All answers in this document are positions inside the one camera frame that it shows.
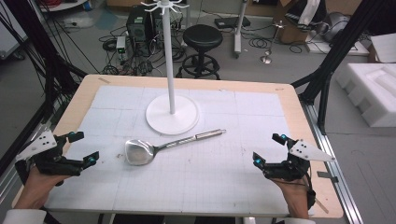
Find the small white foam block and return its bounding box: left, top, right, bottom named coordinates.
left=369, top=32, right=396, bottom=64

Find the black flat device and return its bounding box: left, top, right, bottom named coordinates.
left=214, top=15, right=252, bottom=30

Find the black tape piece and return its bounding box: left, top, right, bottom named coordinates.
left=317, top=170, right=340, bottom=184

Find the grey round appliance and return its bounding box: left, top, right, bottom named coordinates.
left=320, top=11, right=352, bottom=44

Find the black computer tower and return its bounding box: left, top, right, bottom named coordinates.
left=125, top=5, right=164, bottom=58

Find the coiled black cable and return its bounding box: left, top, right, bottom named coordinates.
left=247, top=35, right=273, bottom=50

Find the white hook stand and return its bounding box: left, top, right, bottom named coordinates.
left=140, top=0, right=201, bottom=136

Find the black wrist strap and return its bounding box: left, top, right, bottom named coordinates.
left=305, top=188, right=318, bottom=211

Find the large white foam block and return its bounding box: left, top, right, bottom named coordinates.
left=333, top=63, right=396, bottom=129

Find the cardboard box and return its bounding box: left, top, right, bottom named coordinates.
left=273, top=0, right=314, bottom=45

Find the white grid mat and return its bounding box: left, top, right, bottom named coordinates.
left=44, top=85, right=314, bottom=218

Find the black metal frame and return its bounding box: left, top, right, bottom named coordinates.
left=0, top=0, right=90, bottom=177
left=290, top=0, right=389, bottom=136

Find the person's left hand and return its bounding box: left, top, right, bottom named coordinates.
left=14, top=166, right=73, bottom=210

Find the aluminium rail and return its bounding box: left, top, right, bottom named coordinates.
left=299, top=102, right=364, bottom=224

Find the person's right hand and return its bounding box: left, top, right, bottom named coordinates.
left=272, top=175, right=313, bottom=219

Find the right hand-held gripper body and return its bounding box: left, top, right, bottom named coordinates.
left=263, top=138, right=337, bottom=183

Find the white pole stand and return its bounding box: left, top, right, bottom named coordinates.
left=233, top=0, right=248, bottom=60

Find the black round stool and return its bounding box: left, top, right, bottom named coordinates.
left=175, top=23, right=224, bottom=81

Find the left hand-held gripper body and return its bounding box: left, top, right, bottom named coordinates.
left=15, top=128, right=86, bottom=178

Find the metal spatula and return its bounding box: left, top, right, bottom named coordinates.
left=124, top=128, right=228, bottom=167

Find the small silver box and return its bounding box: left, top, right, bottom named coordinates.
left=115, top=35, right=127, bottom=54

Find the thin silver stand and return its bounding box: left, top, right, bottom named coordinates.
left=260, top=20, right=288, bottom=65

